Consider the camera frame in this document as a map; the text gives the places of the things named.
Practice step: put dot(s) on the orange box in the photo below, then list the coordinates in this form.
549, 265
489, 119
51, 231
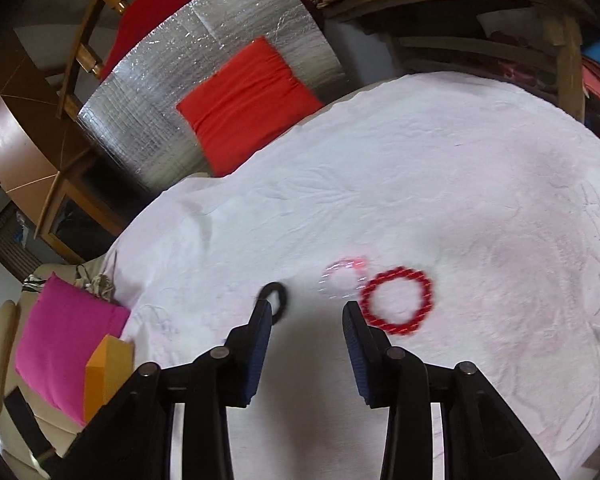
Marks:
105, 370

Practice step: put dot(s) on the magenta cushion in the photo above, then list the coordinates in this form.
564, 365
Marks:
62, 345

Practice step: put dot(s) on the silver foil insulation mat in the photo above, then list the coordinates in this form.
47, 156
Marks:
145, 125

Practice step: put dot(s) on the wooden cabinet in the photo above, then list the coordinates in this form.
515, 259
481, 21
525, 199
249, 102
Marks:
35, 125

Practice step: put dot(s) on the red cushion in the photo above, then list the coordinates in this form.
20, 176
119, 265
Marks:
245, 105

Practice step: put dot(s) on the red cloth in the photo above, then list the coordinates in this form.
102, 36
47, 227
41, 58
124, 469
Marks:
145, 15

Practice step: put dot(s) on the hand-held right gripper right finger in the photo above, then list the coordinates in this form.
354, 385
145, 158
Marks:
358, 360

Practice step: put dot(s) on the white embossed blanket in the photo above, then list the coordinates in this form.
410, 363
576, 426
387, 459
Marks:
430, 200

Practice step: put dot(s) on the beige sofa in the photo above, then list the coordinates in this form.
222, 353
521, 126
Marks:
10, 400

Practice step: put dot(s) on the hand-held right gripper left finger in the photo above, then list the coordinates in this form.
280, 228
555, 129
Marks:
258, 355

